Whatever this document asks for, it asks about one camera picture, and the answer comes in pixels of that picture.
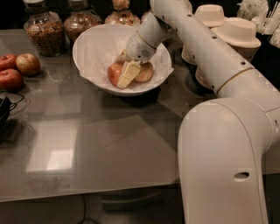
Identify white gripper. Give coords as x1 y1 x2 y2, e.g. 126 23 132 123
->
116 31 158 88

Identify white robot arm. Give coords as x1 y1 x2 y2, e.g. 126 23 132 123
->
125 0 280 224

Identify left apple in bowl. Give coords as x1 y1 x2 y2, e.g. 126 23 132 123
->
108 63 123 87

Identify apple in bowl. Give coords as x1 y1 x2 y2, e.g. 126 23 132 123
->
134 62 154 83
108 63 123 87

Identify right apple in bowl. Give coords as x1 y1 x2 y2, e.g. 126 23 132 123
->
134 62 154 83

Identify white bowl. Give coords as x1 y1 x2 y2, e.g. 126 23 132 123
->
71 24 173 98

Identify yellow-red apple on table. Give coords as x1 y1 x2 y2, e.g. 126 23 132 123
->
16 53 40 77

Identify red apple front left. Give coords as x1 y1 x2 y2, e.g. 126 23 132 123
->
0 68 24 92

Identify red apple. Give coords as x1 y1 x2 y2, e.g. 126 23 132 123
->
0 68 24 92
0 54 17 71

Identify red apple far left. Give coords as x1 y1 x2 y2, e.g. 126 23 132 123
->
0 54 17 71

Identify white paper liner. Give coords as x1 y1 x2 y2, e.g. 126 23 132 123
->
76 22 175 90

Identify glass cereal jar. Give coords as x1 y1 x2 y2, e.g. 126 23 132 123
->
105 0 141 26
64 0 102 44
141 9 152 23
23 0 66 56

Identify glass cereal jar far left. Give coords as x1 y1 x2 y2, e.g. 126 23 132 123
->
23 0 66 56

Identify rear stack paper bowls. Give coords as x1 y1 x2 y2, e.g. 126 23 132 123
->
180 3 227 67

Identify stack paper bowls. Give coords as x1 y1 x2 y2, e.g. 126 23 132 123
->
180 3 227 67
194 17 262 90

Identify front stack paper bowls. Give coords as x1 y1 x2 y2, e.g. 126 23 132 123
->
194 17 262 90

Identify black device with cable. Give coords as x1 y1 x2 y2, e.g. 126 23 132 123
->
0 91 26 136

